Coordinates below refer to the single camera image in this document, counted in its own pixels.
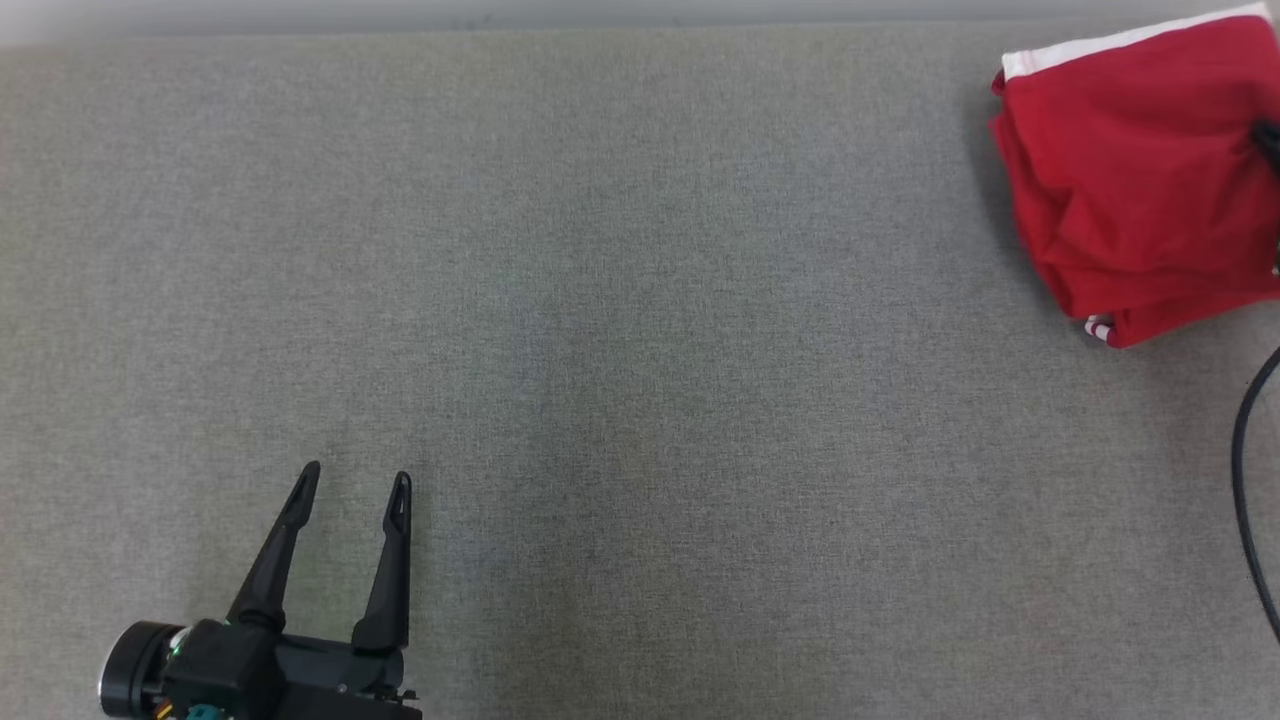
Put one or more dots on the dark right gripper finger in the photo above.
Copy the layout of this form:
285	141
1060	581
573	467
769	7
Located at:
1271	140

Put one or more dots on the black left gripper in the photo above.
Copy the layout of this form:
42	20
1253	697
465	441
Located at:
340	685

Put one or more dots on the red shorts with white stripe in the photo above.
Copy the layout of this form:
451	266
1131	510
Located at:
1130	160

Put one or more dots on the red jersey with white sleeves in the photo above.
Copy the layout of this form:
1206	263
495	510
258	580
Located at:
1130	325

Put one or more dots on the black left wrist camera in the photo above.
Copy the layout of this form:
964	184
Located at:
225	665

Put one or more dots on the teal left camera connector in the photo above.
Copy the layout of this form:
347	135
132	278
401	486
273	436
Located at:
203	713

